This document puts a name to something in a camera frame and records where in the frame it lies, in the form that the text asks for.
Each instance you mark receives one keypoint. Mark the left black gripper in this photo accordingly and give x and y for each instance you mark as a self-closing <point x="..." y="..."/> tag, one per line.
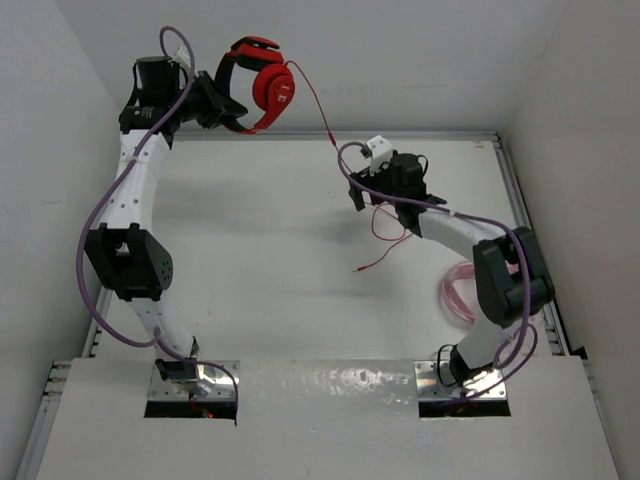
<point x="218" y="107"/>

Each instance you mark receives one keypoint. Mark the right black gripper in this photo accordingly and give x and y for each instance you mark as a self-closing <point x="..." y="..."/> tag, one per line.
<point x="367" y="179"/>

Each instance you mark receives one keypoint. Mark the red headphones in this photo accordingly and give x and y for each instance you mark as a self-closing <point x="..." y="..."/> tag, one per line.
<point x="273" y="87"/>

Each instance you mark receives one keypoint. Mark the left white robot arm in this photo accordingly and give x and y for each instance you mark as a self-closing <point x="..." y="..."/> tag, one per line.
<point x="118" y="240"/>

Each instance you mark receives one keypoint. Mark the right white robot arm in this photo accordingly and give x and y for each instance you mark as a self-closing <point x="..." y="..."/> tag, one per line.
<point x="512" y="280"/>

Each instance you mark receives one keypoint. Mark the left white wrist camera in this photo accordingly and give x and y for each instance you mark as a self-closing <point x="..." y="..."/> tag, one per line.
<point x="183" y="58"/>

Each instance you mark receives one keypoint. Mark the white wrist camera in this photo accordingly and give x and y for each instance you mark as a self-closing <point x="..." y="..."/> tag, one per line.
<point x="379" y="151"/>
<point x="183" y="58"/>

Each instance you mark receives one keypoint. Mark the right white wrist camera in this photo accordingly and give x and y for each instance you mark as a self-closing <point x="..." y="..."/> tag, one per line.
<point x="379" y="151"/>

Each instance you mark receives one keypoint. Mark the pink headphones with cable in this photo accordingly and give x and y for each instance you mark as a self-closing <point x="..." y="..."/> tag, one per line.
<point x="457" y="295"/>

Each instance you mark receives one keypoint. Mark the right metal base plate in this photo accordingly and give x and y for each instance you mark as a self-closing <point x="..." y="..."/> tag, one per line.
<point x="434" y="383"/>

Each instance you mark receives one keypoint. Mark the metal base plate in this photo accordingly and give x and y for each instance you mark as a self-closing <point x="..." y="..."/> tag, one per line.
<point x="176" y="381"/>
<point x="434" y="383"/>

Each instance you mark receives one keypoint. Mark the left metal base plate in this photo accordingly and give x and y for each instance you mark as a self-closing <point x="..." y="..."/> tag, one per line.
<point x="176" y="381"/>

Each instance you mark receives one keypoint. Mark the aluminium table frame rail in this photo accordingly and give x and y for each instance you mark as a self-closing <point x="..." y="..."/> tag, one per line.
<point x="242" y="341"/>

